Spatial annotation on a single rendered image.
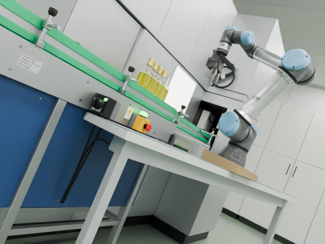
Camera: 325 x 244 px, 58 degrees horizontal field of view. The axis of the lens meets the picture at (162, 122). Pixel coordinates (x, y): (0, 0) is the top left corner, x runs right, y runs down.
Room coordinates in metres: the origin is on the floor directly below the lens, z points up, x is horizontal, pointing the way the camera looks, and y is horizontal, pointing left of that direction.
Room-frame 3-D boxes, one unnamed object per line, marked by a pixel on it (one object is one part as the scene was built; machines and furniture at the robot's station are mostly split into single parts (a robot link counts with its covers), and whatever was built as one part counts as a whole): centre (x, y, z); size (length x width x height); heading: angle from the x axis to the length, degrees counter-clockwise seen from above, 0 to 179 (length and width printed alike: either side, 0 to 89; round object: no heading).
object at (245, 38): (1.66, -0.25, 1.47); 0.11 x 0.11 x 0.08; 45
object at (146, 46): (2.10, 0.09, 1.15); 0.90 x 0.03 x 0.34; 149
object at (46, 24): (0.91, 0.44, 0.94); 0.07 x 0.04 x 0.13; 59
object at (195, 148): (1.91, -0.18, 0.79); 0.27 x 0.17 x 0.08; 59
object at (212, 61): (1.72, -0.16, 1.32); 0.09 x 0.08 x 0.12; 59
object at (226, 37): (1.71, -0.17, 1.48); 0.09 x 0.08 x 0.11; 45
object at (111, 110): (1.20, 0.24, 0.79); 0.08 x 0.08 x 0.08; 59
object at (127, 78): (1.31, 0.20, 0.94); 0.07 x 0.04 x 0.13; 59
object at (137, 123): (1.44, 0.10, 0.79); 0.07 x 0.07 x 0.07; 59
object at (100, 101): (1.15, 0.27, 0.79); 0.04 x 0.03 x 0.04; 59
